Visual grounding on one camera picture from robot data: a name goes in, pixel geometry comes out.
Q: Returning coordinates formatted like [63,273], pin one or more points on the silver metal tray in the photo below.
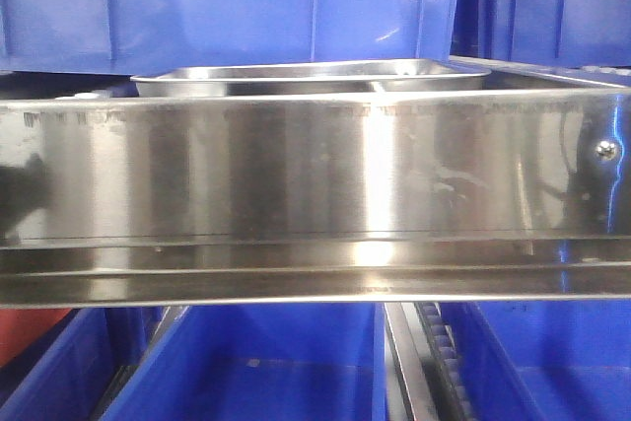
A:
[336,77]

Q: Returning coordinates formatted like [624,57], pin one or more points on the stainless steel shelf front panel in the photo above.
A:
[479,195]

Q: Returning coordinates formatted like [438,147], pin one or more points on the blue lower middle bin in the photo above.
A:
[286,361]

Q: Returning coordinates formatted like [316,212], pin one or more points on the blue bin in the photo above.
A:
[543,360]
[286,361]
[66,373]

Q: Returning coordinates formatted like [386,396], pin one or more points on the blue lower right bin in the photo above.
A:
[543,360]

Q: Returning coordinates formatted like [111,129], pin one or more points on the panel screw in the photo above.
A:
[606,150]

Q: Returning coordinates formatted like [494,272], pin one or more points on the blue upper right crate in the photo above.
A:
[569,33]

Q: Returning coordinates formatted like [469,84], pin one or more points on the large blue upper crate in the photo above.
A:
[131,37]

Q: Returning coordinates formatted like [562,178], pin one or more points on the blue lower left bin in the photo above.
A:
[66,373]

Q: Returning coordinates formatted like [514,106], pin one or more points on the roller track rail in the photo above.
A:
[422,367]

